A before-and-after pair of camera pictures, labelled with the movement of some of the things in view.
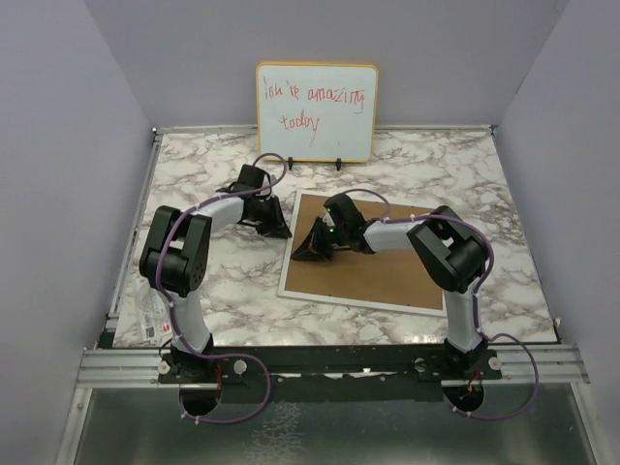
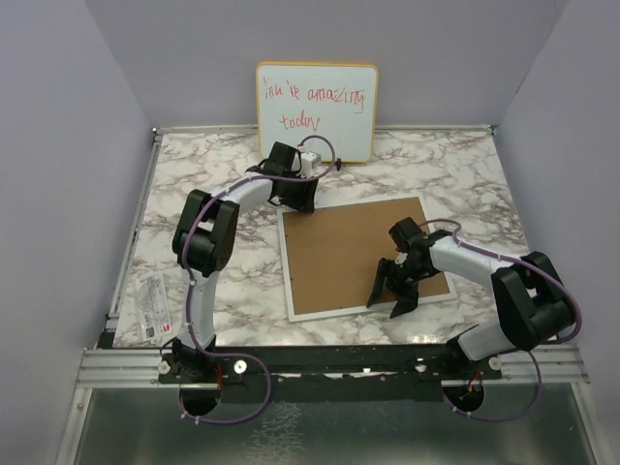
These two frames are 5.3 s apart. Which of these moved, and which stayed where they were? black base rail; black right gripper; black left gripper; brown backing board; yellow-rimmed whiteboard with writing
Moved: black left gripper; black right gripper; brown backing board
Stayed: black base rail; yellow-rimmed whiteboard with writing
